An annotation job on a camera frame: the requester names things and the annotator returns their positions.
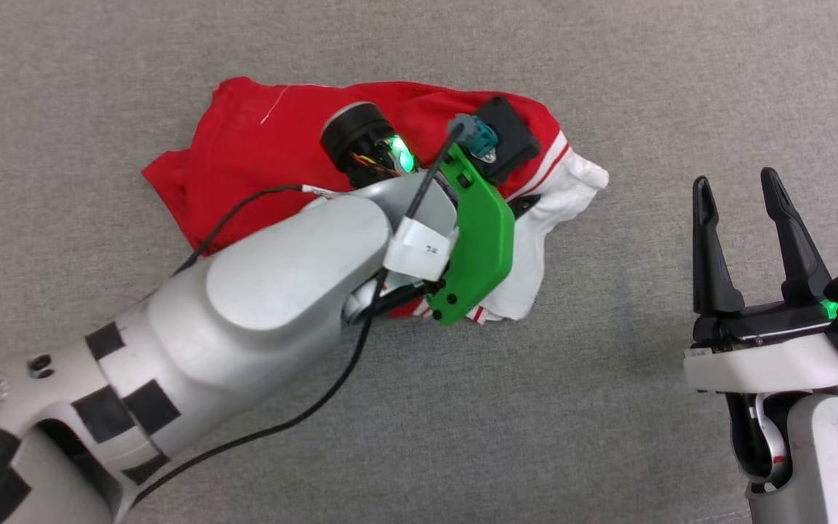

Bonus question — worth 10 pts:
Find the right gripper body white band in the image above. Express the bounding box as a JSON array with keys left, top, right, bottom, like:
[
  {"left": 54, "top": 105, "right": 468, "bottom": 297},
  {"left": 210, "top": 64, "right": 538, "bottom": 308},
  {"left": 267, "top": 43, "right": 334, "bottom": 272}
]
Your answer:
[{"left": 683, "top": 298, "right": 838, "bottom": 394}]

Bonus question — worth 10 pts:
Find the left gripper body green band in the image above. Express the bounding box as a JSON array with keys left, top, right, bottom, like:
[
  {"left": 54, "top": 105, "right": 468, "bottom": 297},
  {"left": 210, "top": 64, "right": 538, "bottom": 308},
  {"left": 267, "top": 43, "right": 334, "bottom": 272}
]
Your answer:
[{"left": 319, "top": 102, "right": 516, "bottom": 327}]

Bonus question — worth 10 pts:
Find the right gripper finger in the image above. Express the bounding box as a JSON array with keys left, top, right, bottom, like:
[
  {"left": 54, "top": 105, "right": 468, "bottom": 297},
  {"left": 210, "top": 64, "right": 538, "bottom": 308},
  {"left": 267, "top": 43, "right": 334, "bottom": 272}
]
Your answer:
[
  {"left": 692, "top": 175, "right": 746, "bottom": 316},
  {"left": 759, "top": 167, "right": 834, "bottom": 306}
]

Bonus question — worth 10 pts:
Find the red and white sports jersey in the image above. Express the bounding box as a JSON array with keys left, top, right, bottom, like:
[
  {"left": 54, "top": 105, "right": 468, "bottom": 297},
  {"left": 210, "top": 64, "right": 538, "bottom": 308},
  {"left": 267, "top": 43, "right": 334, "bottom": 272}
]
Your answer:
[{"left": 141, "top": 76, "right": 610, "bottom": 322}]

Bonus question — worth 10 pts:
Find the grey fabric sofa cushion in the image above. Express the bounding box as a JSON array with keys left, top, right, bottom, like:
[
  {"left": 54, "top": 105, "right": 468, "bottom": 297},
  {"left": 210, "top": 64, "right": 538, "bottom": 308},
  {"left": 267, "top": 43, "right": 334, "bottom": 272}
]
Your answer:
[{"left": 0, "top": 0, "right": 838, "bottom": 524}]

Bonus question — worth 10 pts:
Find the large white paper cable tag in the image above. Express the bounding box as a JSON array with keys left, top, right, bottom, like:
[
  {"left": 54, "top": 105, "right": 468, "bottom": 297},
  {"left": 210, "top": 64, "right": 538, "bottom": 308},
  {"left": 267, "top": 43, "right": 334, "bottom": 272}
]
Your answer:
[{"left": 383, "top": 217, "right": 460, "bottom": 282}]

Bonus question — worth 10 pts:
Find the thick black camera cable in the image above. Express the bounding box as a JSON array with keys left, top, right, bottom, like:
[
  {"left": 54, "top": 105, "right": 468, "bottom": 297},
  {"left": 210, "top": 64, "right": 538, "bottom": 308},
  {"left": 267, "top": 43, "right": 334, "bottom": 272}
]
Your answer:
[{"left": 128, "top": 120, "right": 467, "bottom": 510}]

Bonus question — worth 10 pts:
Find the teal camera cable connector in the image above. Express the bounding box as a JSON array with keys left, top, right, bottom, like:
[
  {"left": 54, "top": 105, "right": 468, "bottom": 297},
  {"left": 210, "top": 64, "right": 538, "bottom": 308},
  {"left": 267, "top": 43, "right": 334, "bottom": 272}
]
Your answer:
[{"left": 448, "top": 114, "right": 500, "bottom": 161}]

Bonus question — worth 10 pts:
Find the thin black motor cable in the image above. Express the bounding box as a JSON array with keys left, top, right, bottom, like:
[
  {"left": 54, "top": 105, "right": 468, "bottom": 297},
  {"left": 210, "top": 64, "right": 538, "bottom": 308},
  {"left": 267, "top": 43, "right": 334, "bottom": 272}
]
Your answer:
[{"left": 172, "top": 184, "right": 307, "bottom": 276}]

